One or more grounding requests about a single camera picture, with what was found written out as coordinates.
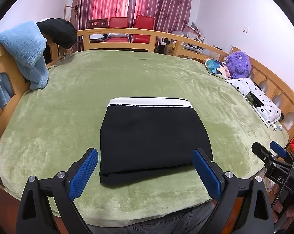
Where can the cardboard box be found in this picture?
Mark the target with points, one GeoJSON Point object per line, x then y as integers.
{"type": "Point", "coordinates": [168, 50]}

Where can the green plush bed blanket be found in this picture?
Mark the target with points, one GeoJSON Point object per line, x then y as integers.
{"type": "Point", "coordinates": [53, 127]}

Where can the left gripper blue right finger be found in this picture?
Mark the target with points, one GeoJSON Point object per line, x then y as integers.
{"type": "Point", "coordinates": [210, 174]}

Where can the black garment on rail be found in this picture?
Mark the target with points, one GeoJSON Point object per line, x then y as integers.
{"type": "Point", "coordinates": [61, 31]}

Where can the dark wooden chair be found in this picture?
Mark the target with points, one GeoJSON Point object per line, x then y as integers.
{"type": "Point", "coordinates": [97, 23]}

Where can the colourful geometric pillow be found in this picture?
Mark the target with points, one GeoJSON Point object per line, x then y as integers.
{"type": "Point", "coordinates": [217, 68]}

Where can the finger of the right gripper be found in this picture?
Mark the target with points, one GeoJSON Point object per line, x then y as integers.
{"type": "Point", "coordinates": [280, 151]}
{"type": "Point", "coordinates": [261, 152]}

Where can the white wall switch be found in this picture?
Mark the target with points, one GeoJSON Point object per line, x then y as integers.
{"type": "Point", "coordinates": [245, 29]}

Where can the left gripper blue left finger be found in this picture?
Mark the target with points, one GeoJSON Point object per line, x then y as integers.
{"type": "Point", "coordinates": [80, 172]}

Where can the black sweatpants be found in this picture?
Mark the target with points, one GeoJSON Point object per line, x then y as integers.
{"type": "Point", "coordinates": [143, 137]}

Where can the right red chair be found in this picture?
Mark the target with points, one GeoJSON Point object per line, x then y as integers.
{"type": "Point", "coordinates": [146, 23]}

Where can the person's grey jeans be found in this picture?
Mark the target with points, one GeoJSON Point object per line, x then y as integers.
{"type": "Point", "coordinates": [189, 220]}

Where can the dark red curtains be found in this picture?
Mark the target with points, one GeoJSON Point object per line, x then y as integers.
{"type": "Point", "coordinates": [169, 15]}

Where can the light blue fleece garment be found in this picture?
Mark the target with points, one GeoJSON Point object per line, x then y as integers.
{"type": "Point", "coordinates": [26, 45]}

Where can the white dotted pillow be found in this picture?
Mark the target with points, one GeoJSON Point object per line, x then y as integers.
{"type": "Point", "coordinates": [266, 109]}

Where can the person's right hand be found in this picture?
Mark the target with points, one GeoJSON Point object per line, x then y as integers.
{"type": "Point", "coordinates": [278, 207]}

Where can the purple plush toy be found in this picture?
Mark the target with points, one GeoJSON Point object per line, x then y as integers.
{"type": "Point", "coordinates": [238, 64]}

